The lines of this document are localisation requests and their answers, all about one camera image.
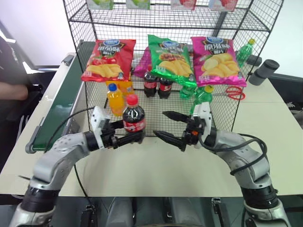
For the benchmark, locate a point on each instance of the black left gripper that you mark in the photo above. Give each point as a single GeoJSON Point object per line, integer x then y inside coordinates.
{"type": "Point", "coordinates": [110, 138]}

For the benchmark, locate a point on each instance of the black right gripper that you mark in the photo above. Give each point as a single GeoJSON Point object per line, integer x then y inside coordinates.
{"type": "Point", "coordinates": [193, 132]}

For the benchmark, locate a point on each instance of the cola bottle with red cap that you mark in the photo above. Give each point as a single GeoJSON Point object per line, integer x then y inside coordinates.
{"type": "Point", "coordinates": [165, 88]}
{"type": "Point", "coordinates": [133, 116]}
{"type": "Point", "coordinates": [149, 84]}

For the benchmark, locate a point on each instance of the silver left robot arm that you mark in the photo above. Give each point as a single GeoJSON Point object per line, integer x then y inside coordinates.
{"type": "Point", "coordinates": [59, 153]}

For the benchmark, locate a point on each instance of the bystander bare forearm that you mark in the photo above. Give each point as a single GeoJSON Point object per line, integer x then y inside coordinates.
{"type": "Point", "coordinates": [13, 91]}

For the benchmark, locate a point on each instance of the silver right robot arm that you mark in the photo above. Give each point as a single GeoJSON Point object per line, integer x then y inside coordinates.
{"type": "Point", "coordinates": [248, 160]}

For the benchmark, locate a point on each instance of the green conveyor belt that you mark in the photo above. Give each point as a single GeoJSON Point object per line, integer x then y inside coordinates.
{"type": "Point", "coordinates": [61, 99]}

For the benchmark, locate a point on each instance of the orange soda bottle blue cap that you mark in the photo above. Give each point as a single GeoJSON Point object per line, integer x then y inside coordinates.
{"type": "Point", "coordinates": [114, 99]}

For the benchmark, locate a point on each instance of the green soda bottle yellow cap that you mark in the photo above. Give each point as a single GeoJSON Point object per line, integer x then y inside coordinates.
{"type": "Point", "coordinates": [243, 52]}
{"type": "Point", "coordinates": [202, 98]}

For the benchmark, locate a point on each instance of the green potato chips bag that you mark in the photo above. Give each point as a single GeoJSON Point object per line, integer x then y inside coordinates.
{"type": "Point", "coordinates": [170, 61]}

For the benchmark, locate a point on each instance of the small magenta snack bag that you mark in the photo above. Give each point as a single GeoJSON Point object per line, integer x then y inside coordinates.
{"type": "Point", "coordinates": [142, 65]}

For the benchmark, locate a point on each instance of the red potato chips bag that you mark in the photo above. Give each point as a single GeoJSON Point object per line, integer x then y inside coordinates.
{"type": "Point", "coordinates": [109, 61]}

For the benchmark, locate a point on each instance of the magenta potato chips bag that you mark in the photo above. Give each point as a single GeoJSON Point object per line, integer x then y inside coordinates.
{"type": "Point", "coordinates": [217, 63]}

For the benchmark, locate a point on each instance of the dark grey rounded shape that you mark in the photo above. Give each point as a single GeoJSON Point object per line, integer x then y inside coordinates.
{"type": "Point", "coordinates": [122, 212]}

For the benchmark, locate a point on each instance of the grey cylinder device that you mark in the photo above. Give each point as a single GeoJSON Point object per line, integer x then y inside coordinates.
{"type": "Point", "coordinates": [264, 71]}

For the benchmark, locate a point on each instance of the red white snack box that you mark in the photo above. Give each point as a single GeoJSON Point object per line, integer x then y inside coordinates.
{"type": "Point", "coordinates": [183, 4]}
{"type": "Point", "coordinates": [223, 4]}

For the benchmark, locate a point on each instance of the black white patterned object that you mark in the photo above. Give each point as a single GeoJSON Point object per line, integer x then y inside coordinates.
{"type": "Point", "coordinates": [297, 113]}

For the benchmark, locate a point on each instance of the green white snack box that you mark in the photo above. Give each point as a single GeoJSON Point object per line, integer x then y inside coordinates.
{"type": "Point", "coordinates": [138, 4]}
{"type": "Point", "coordinates": [100, 3]}

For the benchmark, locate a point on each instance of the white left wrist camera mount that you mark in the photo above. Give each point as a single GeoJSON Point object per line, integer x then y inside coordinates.
{"type": "Point", "coordinates": [97, 119]}

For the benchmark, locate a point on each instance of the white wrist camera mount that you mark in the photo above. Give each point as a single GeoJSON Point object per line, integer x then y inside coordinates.
{"type": "Point", "coordinates": [97, 119]}
{"type": "Point", "coordinates": [204, 116]}

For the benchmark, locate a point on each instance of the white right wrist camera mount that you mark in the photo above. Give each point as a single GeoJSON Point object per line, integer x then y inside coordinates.
{"type": "Point", "coordinates": [204, 116]}

